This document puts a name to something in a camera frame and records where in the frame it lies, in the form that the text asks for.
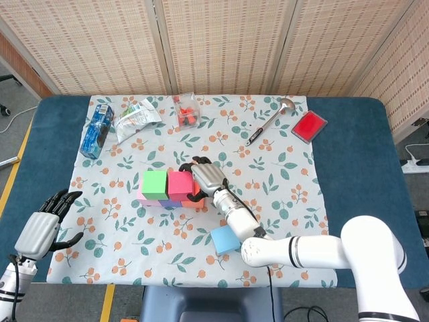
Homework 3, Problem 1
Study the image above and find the orange foam cube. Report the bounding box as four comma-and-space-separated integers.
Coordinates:
180, 197, 206, 209

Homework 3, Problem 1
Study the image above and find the white power strip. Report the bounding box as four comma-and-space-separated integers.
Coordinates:
400, 160, 429, 174

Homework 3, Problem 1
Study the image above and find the black office chair base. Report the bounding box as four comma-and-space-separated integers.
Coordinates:
0, 74, 23, 117

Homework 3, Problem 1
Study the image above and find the white floor cable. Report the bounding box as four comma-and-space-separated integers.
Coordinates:
0, 105, 38, 134

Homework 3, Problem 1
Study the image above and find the metal ladle with black handle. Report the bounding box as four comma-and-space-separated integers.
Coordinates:
245, 97, 296, 147

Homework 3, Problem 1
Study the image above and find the clear box with red pieces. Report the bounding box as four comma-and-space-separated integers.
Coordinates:
172, 92, 201, 130

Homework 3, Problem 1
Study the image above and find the silver crumpled snack bag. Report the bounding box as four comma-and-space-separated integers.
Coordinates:
113, 98, 162, 145

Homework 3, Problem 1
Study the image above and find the light blue foam cube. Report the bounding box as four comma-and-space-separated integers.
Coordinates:
210, 223, 243, 256

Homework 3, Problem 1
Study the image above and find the red ink pad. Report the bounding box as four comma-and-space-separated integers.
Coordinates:
290, 109, 328, 145

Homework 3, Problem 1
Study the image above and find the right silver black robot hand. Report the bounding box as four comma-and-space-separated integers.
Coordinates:
178, 156, 231, 204

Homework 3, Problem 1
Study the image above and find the red foam cube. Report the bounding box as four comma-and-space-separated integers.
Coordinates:
167, 170, 196, 202

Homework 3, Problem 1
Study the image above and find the green foam cube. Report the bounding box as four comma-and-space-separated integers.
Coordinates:
141, 170, 169, 201

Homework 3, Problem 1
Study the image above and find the dark blue table cover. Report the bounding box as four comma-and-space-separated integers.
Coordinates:
0, 95, 424, 291

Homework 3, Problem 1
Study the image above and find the black floor cable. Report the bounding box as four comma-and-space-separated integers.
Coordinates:
284, 305, 328, 322

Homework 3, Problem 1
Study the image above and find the white power cable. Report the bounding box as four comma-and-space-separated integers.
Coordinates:
404, 143, 429, 162

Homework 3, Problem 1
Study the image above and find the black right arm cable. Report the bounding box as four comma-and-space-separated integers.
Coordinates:
223, 179, 276, 322

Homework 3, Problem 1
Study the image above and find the bamboo folding screen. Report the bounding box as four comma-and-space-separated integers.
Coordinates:
0, 0, 429, 137

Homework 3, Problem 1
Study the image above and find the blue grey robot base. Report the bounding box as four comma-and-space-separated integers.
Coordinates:
139, 286, 285, 322

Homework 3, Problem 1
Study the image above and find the floral patterned tablecloth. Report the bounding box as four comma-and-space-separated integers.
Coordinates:
46, 95, 338, 289

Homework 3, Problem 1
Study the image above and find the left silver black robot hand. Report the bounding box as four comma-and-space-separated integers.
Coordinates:
14, 189, 84, 261

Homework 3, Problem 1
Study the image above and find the blue cookie package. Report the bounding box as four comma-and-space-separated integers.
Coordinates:
79, 103, 115, 160

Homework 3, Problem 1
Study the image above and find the pink foam cube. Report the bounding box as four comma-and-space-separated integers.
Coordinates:
136, 191, 162, 207

